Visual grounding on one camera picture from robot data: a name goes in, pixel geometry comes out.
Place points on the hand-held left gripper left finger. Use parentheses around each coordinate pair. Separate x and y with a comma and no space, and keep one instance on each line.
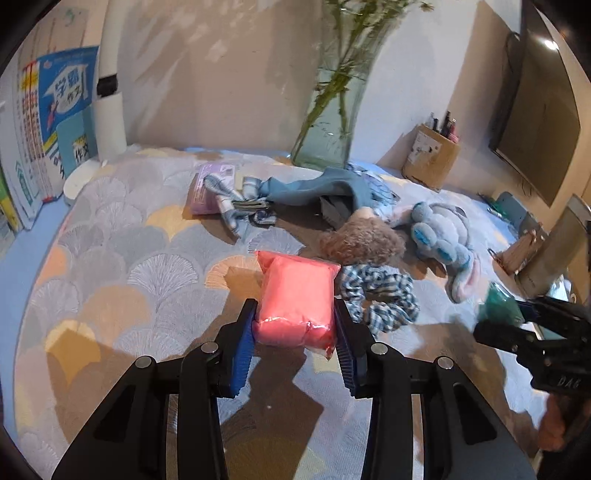
(242,350)

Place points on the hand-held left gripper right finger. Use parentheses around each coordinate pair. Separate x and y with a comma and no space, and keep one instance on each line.
(346,355)

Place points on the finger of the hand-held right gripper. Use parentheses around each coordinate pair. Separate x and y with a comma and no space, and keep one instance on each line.
(498,334)
(531,311)

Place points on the green soft packet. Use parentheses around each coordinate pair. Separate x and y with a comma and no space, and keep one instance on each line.
(498,304)

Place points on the plaid fabric scrunchie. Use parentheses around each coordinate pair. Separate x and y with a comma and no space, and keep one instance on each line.
(383,295)

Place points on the pink soft packet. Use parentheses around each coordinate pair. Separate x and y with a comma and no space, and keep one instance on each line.
(295,295)

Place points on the purple tissue packet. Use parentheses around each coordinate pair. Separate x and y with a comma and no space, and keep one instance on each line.
(203,198)

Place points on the person's right hand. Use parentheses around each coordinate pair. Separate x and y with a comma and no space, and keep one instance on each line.
(563,422)

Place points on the teal plastic object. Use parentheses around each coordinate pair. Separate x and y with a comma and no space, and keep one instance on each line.
(510,205)

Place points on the blue plush elephant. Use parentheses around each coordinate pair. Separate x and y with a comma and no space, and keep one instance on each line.
(438,235)

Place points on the brown curly plush toy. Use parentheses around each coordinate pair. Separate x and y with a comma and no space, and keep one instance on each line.
(360,240)

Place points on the fan-patterned table mat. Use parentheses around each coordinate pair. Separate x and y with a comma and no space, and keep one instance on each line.
(138,277)

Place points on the blue white checked cloth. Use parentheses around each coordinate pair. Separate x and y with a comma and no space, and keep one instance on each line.
(226,210)

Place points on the grey printed bag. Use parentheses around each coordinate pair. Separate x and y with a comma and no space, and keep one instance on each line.
(334,212)

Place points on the dark hair clip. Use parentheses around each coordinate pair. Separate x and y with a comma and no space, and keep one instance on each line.
(251,203)

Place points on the grey-blue cloth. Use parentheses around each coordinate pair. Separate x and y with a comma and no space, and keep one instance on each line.
(304,189)

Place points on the cardboard pen holder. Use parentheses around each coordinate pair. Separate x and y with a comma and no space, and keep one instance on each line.
(429,161)

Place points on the bunch of pens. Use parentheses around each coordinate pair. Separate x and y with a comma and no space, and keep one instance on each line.
(447,123)

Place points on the white desk lamp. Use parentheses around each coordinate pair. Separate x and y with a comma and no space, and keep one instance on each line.
(110,124)

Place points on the glass vase with green stems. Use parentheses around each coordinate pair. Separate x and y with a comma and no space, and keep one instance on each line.
(344,78)

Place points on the row of books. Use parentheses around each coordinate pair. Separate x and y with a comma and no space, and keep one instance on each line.
(46,129)

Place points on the black wall television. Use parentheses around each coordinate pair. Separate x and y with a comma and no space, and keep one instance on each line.
(535,115)

